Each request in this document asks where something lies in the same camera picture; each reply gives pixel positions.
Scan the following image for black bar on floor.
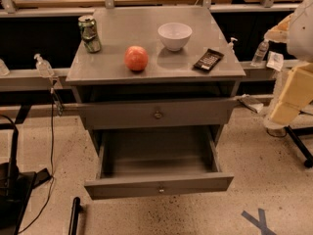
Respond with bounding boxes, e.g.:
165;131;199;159
68;197;82;235

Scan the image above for clear water bottle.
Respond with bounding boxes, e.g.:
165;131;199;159
251;39;269;67

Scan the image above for blue tape cross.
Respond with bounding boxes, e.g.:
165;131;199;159
242;209;277;235

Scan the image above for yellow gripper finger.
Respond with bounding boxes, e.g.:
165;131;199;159
270;63;313;126

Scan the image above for clear sanitizer pump bottle left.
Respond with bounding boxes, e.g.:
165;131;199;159
34;54;54;78

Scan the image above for grey pouch on ledge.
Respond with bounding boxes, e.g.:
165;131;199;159
239;94;263;114

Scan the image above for red apple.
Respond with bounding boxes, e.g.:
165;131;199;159
124;46;149;71

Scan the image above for white paper packet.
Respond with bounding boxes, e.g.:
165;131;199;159
266;51;284;71

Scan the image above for green soda can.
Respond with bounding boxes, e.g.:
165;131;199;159
78;15;101;53

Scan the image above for black stand base left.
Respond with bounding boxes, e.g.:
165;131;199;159
0;115;52;235

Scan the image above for small white pump bottle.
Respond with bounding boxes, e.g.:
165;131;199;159
228;37;238;53

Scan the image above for black cable on floor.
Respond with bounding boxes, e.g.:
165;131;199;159
18;87;57;235

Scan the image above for grey top drawer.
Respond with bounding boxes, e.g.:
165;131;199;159
78;98;236;129

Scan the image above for grey drawer cabinet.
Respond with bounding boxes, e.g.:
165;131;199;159
67;6;245;148

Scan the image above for white bowl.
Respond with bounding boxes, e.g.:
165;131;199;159
157;23;193;51

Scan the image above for black chair leg right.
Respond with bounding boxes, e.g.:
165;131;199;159
285;126;313;168

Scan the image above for grey open middle drawer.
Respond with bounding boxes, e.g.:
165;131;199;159
85;126;234;200

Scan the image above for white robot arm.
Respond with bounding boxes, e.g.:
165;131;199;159
264;0;313;129

